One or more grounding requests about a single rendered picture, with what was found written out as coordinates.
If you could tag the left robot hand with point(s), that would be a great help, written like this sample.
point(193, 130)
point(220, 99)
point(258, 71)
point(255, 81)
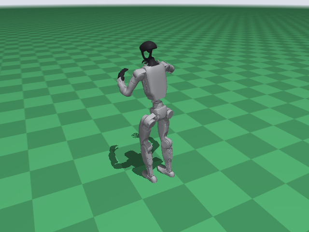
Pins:
point(121, 74)

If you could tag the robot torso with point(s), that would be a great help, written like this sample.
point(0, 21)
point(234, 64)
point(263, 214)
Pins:
point(155, 87)

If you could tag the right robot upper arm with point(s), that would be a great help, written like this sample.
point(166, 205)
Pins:
point(168, 67)

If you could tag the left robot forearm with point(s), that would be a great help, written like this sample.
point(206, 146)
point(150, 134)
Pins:
point(121, 85)

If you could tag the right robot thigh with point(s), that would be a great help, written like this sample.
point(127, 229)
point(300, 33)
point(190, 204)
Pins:
point(163, 127)

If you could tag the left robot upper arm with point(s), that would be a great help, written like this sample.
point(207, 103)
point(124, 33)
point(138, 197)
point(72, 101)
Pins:
point(137, 76)

